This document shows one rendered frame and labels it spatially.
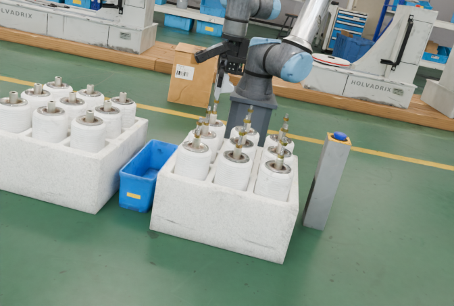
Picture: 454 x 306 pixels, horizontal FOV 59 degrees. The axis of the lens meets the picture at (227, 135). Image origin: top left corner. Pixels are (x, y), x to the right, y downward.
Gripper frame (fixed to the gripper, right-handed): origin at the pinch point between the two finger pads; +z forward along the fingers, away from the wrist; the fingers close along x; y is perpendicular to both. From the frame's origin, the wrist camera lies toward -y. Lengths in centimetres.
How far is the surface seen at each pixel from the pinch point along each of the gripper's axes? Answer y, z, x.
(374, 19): 299, -24, 549
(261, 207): 13.8, 18.5, -35.7
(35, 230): -44, 34, -35
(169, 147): -12.1, 24.1, 7.6
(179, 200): -7.6, 22.9, -30.4
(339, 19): 214, -15, 480
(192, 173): -5.0, 15.3, -27.7
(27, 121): -54, 14, -11
